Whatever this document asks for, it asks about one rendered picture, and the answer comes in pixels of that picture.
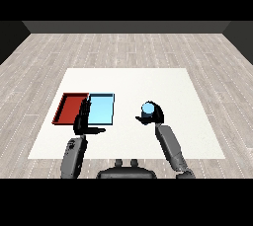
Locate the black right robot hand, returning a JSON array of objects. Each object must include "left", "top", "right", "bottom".
[{"left": 134, "top": 100, "right": 165, "bottom": 126}]

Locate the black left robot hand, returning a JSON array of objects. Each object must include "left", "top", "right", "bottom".
[{"left": 72, "top": 97, "right": 107, "bottom": 136}]

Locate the small blue can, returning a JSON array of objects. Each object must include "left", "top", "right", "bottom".
[{"left": 140, "top": 102, "right": 156, "bottom": 119}]

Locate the red shallow open box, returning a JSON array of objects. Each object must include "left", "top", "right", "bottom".
[{"left": 51, "top": 92, "right": 90, "bottom": 126}]

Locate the light blue shallow open box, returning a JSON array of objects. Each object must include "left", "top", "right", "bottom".
[{"left": 86, "top": 93, "right": 116, "bottom": 126}]

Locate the dark grey robot body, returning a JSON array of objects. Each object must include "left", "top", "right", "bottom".
[{"left": 96, "top": 159, "right": 158, "bottom": 180}]

